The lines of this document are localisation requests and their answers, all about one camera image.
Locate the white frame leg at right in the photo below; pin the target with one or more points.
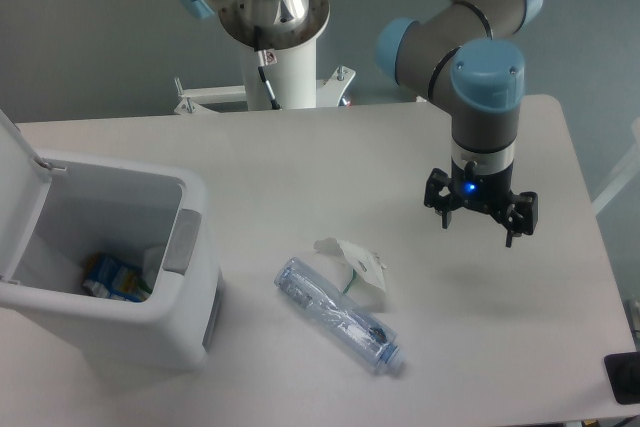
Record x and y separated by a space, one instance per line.
624 171

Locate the white plastic trash can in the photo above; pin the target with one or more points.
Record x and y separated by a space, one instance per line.
60 211

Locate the blue snack wrapper in bin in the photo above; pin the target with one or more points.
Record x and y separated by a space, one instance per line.
108 277

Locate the clear crushed plastic bottle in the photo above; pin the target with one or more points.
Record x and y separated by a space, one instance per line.
372 342

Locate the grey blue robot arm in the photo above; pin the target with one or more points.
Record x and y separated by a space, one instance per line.
462 61

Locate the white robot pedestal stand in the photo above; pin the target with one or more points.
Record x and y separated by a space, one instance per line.
277 47

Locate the black device at table edge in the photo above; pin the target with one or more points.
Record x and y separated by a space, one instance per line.
623 373

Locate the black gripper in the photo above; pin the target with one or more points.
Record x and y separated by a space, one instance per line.
486 193

